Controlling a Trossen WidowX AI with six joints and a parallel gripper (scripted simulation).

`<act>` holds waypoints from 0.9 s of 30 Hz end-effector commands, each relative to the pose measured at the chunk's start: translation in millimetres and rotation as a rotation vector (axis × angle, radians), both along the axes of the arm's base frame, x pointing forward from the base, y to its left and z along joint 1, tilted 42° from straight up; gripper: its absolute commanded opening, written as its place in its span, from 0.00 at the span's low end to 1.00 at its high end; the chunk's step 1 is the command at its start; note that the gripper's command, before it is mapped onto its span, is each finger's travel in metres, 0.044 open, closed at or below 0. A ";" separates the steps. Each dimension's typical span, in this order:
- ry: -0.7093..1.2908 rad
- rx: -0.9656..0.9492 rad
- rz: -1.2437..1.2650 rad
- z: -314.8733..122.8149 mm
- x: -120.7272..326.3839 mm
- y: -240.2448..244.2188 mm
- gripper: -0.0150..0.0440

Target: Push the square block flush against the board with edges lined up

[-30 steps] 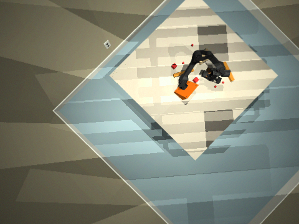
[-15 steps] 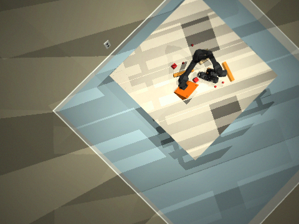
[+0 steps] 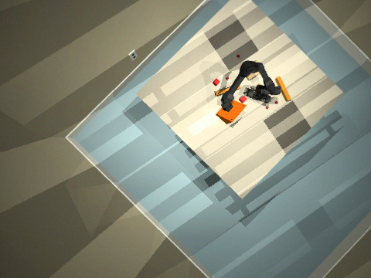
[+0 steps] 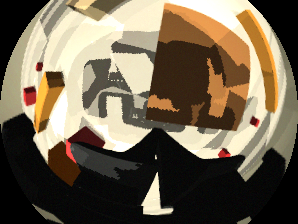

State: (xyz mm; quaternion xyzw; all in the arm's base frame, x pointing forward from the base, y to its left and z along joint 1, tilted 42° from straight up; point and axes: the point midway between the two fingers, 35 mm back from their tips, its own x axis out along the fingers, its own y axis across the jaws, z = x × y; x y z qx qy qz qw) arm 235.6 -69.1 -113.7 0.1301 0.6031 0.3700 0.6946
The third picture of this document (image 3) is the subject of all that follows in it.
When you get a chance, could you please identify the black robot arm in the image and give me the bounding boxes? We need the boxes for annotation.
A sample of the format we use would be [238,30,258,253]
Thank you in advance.
[221,60,281,112]

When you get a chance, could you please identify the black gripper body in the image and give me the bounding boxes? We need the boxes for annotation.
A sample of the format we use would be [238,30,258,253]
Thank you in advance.
[247,89,271,103]

